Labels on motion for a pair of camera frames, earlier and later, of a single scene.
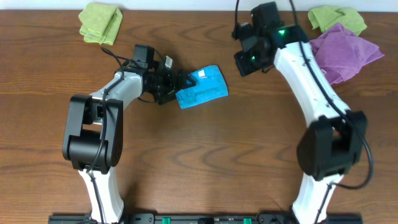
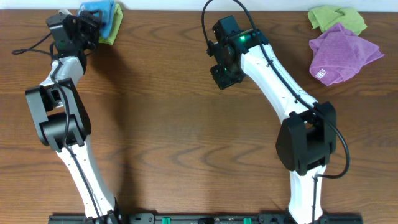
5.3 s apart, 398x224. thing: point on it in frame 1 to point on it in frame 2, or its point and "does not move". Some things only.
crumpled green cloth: (326, 16) does not move
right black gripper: (245, 62) to (216, 50)
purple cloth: (340, 54) does not move
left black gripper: (171, 86) to (90, 28)
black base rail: (206, 218) does not move
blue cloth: (210, 86) to (79, 10)
